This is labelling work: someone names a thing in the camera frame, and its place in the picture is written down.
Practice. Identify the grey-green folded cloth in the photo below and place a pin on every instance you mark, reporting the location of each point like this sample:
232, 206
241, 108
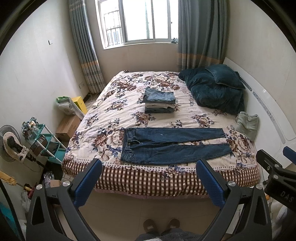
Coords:
247, 125

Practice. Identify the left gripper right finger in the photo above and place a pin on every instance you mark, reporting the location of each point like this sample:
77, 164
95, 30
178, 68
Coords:
254, 222

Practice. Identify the white bag with green box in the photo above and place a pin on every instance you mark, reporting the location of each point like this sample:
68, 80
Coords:
68, 107

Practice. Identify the window with white frame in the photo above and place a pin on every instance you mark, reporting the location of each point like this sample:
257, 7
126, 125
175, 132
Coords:
136, 22

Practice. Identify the white headboard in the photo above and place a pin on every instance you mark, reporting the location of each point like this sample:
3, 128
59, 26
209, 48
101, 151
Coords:
274, 131

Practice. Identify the dark teal quilt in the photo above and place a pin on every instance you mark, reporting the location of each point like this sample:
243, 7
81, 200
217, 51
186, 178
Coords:
207, 93

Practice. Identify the left striped curtain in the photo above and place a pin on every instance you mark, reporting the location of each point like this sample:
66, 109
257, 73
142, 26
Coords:
85, 46

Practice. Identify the standing electric fan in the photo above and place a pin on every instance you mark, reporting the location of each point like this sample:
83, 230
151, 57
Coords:
12, 149

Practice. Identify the right striped curtain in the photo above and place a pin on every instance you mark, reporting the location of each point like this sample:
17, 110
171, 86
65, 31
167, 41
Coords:
202, 33

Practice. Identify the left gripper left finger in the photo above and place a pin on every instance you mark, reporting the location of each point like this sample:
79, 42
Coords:
43, 222

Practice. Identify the folded dark jeans bottom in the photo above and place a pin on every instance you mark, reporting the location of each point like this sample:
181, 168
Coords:
159, 110

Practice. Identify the yellow box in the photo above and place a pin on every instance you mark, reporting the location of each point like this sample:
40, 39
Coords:
80, 103

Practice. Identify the folded white garment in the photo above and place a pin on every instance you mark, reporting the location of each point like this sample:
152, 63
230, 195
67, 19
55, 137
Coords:
159, 105

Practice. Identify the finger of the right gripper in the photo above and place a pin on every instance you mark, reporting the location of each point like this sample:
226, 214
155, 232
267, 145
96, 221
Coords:
290, 154
267, 162

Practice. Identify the dark blue jeans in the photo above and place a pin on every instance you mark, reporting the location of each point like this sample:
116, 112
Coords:
167, 146

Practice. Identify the folded blue jeans top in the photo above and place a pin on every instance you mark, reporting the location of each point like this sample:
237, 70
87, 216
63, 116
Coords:
155, 96

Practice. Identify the cardboard box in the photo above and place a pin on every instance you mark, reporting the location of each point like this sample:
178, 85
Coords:
67, 127

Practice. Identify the striped curtain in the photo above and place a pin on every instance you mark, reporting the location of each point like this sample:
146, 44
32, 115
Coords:
85, 46
202, 33

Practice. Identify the floral bed blanket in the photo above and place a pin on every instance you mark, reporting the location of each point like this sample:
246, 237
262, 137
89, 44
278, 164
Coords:
119, 106

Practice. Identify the dark teal pillow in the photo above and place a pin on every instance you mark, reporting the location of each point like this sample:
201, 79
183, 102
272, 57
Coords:
224, 75

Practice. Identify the teal shelf rack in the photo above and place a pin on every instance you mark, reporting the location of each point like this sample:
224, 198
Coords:
43, 141

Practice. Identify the right brown slipper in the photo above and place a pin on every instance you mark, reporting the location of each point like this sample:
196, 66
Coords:
173, 223

